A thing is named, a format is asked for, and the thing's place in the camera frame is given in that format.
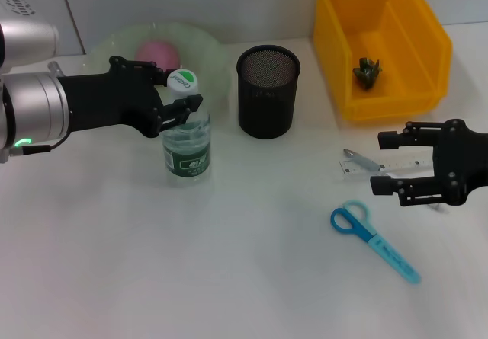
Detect clear green-label water bottle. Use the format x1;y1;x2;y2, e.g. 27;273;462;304
162;69;212;188

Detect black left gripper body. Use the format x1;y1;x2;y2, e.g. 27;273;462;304
59;56;165;139

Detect pink peach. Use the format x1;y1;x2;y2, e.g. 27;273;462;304
135;40;181;77

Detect left arm grey cable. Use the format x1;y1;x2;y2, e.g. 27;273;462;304
17;60;73;156

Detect black mesh pen holder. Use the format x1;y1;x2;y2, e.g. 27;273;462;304
236;44;301;140

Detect clear silver pen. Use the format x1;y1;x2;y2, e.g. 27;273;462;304
342;148;445;213

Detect green glass fruit plate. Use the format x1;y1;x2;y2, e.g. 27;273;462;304
85;21;233;126

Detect blue scissors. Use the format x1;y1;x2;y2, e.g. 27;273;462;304
329;198;421;285

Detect transparent plastic ruler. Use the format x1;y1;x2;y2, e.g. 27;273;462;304
337;154;434;183

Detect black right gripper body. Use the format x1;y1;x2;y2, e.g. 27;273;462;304
432;118;488;206

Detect yellow plastic bin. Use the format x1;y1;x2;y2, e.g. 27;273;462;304
313;0;454;123

